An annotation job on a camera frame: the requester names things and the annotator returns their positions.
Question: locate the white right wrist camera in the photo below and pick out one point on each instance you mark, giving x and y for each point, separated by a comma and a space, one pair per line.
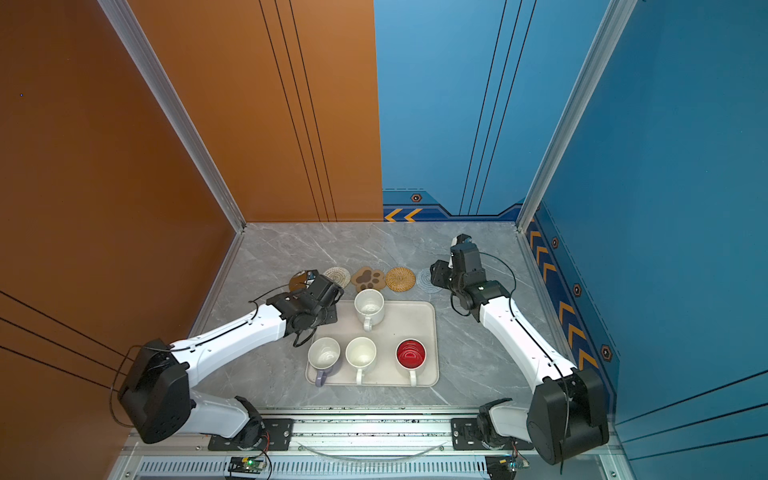
460, 239

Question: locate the white mug purple handle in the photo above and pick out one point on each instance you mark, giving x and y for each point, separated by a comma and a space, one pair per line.
324, 357

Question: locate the aluminium corner post right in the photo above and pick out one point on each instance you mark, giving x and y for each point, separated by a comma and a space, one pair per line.
609, 32

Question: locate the light blue woven coaster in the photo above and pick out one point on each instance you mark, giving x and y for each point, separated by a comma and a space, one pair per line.
424, 282

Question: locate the left green circuit board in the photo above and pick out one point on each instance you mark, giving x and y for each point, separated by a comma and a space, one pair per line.
248, 467

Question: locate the white speckled mug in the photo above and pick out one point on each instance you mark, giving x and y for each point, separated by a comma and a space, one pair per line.
370, 306

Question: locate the scratched brown wooden round coaster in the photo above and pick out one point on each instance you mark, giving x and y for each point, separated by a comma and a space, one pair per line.
297, 282

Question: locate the red inside white mug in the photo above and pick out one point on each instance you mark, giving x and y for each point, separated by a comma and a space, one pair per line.
411, 356

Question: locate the right circuit board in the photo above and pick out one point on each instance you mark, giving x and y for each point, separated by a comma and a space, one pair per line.
505, 467

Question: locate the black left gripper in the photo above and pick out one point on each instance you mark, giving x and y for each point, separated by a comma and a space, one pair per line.
333, 315

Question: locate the white serving tray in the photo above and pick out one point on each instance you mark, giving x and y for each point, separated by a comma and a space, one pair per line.
403, 320

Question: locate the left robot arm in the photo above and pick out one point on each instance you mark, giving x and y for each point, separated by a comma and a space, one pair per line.
158, 393

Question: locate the aluminium front rail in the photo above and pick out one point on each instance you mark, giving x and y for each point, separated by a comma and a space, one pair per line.
359, 444

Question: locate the white multicolour rope coaster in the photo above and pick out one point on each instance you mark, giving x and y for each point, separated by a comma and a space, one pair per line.
339, 275

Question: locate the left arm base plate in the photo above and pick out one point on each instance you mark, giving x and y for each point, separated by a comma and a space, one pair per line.
275, 434

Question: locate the cork paw print coaster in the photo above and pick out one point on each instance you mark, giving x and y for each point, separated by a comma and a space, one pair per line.
368, 278

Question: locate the aluminium corner post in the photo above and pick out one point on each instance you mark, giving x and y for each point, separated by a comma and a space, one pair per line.
125, 24
609, 32

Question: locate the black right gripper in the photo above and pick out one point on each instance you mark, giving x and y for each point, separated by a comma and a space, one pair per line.
441, 267

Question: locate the plain white mug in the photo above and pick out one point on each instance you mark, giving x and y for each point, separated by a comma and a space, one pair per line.
361, 354

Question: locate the aluminium corner post left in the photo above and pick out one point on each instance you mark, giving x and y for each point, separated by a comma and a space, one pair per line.
125, 24

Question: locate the woven rattan round coaster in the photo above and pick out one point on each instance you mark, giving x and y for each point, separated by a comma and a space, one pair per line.
400, 279

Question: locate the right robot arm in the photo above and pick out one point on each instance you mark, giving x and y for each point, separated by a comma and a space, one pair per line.
567, 415

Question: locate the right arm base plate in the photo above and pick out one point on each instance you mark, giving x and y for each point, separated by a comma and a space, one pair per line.
477, 433

